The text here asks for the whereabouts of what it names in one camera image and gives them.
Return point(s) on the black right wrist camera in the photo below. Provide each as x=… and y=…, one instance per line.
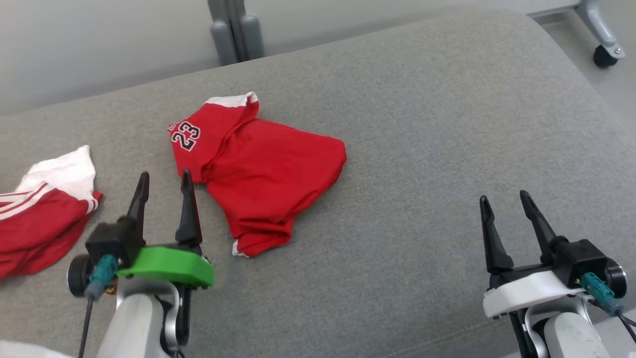
x=584, y=258

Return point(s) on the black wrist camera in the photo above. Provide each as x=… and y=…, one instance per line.
x=114, y=238
x=584, y=258

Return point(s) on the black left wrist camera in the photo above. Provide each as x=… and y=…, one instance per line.
x=114, y=238

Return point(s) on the red shorts with number 23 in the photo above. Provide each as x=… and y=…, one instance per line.
x=268, y=174

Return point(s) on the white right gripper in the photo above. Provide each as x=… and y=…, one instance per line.
x=526, y=293

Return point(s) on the grey leg with black caster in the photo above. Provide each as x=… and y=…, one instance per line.
x=603, y=35

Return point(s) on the red and white jersey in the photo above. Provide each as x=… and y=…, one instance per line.
x=39, y=223

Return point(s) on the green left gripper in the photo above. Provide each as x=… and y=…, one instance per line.
x=169, y=266

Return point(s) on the grey partition post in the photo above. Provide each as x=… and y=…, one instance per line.
x=238, y=30

